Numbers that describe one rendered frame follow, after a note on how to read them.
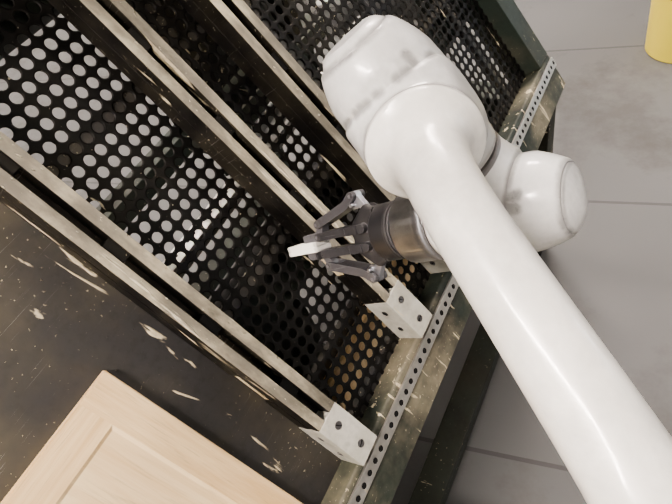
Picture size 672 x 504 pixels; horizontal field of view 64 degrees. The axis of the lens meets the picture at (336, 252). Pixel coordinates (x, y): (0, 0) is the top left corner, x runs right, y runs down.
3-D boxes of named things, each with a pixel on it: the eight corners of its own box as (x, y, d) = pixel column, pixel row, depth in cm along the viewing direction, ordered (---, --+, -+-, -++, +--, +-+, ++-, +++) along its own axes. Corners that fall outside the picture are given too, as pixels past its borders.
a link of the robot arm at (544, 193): (482, 212, 67) (421, 140, 60) (611, 186, 55) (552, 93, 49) (458, 284, 62) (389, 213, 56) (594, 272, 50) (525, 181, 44)
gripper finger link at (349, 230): (365, 234, 69) (362, 224, 69) (311, 243, 78) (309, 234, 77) (384, 227, 72) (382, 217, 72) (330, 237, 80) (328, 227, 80)
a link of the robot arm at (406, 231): (458, 175, 64) (420, 185, 69) (411, 189, 58) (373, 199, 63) (477, 248, 65) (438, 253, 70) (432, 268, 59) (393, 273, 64)
